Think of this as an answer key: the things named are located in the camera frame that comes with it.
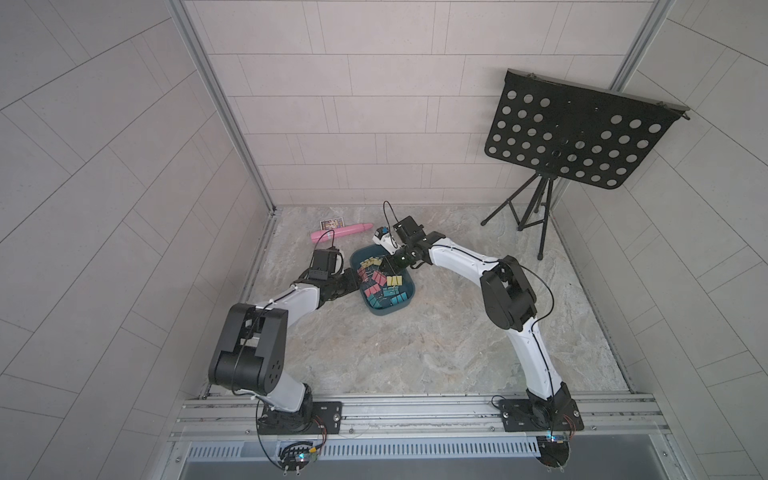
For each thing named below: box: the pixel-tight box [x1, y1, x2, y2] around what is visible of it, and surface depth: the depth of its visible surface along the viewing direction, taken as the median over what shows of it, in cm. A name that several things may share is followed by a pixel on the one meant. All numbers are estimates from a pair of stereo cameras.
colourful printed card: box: [320, 217, 345, 230], surface depth 111 cm
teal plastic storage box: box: [350, 244, 416, 316], surface depth 93 cm
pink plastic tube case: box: [310, 223, 373, 243], surface depth 111 cm
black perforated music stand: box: [481, 69, 691, 261], surface depth 78 cm
